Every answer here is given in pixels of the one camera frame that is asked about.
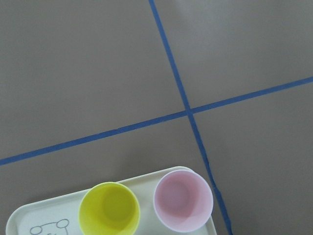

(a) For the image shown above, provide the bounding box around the yellow cup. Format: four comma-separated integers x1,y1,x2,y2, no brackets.
78,182,141,235

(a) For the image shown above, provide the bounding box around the cream plastic tray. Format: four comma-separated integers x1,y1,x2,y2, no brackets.
6,166,216,235

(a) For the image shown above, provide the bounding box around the pink cup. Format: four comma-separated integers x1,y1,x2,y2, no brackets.
153,169,214,233

